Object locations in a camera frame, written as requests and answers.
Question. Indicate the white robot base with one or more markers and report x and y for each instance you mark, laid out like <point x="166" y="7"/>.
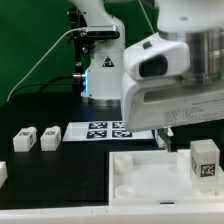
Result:
<point x="104" y="81"/>

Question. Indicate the black camera on stand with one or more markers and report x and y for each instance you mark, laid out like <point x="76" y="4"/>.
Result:
<point x="88" y="40"/>

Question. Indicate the white sheet with tags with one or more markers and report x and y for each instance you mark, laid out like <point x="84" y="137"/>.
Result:
<point x="102" y="130"/>

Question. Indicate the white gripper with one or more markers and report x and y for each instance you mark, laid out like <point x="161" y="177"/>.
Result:
<point x="161" y="103"/>

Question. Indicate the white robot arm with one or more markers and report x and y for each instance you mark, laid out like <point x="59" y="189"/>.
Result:
<point x="188" y="44"/>

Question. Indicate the white block left edge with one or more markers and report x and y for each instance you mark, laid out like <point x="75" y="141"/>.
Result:
<point x="3" y="173"/>

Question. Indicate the white square tabletop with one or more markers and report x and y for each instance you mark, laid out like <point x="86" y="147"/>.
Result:
<point x="155" y="177"/>

